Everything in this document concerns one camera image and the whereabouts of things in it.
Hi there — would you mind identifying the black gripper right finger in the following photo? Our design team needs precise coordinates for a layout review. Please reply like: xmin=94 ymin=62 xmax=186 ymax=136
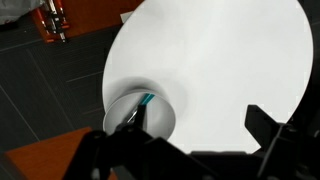
xmin=244 ymin=104 xmax=296 ymax=156

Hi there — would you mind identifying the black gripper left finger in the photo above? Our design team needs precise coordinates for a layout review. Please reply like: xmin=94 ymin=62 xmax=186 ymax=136
xmin=132 ymin=103 xmax=148 ymax=132

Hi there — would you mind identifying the black marker with teal cap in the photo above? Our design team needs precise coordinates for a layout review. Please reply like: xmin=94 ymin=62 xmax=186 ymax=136
xmin=123 ymin=93 xmax=156 ymax=124

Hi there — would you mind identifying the gray bowl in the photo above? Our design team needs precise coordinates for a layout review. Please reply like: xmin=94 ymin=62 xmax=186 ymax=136
xmin=102 ymin=87 xmax=177 ymax=141

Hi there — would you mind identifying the small white paper piece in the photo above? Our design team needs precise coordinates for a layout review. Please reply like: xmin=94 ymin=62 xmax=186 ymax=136
xmin=119 ymin=10 xmax=135 ymax=24

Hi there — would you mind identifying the white plastic bag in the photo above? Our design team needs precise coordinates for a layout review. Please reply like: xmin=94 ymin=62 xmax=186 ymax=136
xmin=0 ymin=0 xmax=46 ymax=25

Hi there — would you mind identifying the orange-handled black bar clamp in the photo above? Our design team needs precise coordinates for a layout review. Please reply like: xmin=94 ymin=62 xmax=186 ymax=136
xmin=32 ymin=6 xmax=56 ymax=44
xmin=45 ymin=0 xmax=72 ymax=43

